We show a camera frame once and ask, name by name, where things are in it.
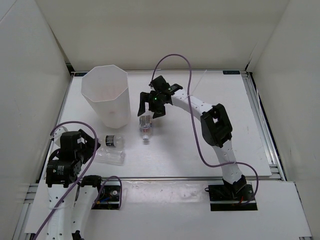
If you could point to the clear unlabelled plastic bottle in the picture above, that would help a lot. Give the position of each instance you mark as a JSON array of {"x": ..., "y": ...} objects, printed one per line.
[{"x": 111, "y": 156}]

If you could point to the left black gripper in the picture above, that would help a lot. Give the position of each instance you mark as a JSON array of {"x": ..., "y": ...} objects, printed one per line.
[{"x": 90, "y": 146}]

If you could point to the white octagonal plastic bin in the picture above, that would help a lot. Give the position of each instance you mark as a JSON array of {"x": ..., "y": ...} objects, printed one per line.
[{"x": 106, "y": 90}]

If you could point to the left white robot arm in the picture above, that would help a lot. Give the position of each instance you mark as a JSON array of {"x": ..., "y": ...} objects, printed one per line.
[{"x": 70, "y": 195}]

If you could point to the black label plastic bottle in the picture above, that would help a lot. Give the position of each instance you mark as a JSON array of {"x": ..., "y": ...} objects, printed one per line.
[{"x": 113, "y": 141}]

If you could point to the blue white label plastic bottle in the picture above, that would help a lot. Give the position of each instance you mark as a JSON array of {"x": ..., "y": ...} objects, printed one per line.
[{"x": 146, "y": 127}]

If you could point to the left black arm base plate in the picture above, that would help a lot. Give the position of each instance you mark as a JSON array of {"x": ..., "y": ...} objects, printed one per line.
[{"x": 109, "y": 195}]

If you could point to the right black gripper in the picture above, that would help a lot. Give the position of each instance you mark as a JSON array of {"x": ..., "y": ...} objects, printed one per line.
[{"x": 145, "y": 97}]

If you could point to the white cable tie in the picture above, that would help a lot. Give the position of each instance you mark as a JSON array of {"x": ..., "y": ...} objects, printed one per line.
[{"x": 191, "y": 93}]

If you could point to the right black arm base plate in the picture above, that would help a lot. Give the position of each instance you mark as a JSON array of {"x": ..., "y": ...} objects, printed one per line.
[{"x": 223, "y": 200}]

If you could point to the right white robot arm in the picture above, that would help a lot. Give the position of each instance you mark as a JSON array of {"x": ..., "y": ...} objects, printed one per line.
[{"x": 216, "y": 128}]

